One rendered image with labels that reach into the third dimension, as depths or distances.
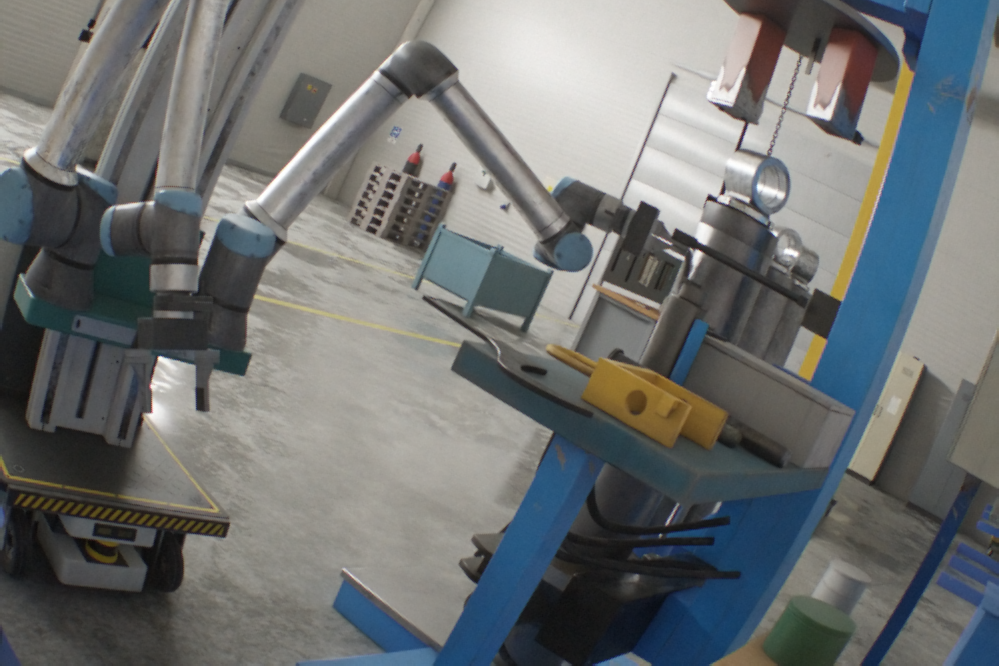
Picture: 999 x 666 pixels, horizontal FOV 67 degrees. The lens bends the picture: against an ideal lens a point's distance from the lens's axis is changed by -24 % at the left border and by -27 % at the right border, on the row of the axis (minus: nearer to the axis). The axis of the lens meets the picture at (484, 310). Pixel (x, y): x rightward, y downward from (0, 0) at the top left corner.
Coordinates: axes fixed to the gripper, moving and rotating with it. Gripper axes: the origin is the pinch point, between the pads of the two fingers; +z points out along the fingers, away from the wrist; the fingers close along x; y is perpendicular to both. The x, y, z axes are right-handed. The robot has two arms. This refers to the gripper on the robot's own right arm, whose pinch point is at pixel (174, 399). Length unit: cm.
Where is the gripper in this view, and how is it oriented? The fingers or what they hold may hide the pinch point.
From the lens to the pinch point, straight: 152.0
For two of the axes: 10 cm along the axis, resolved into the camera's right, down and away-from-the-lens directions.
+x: -5.6, -0.2, -8.3
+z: -0.1, 10.0, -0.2
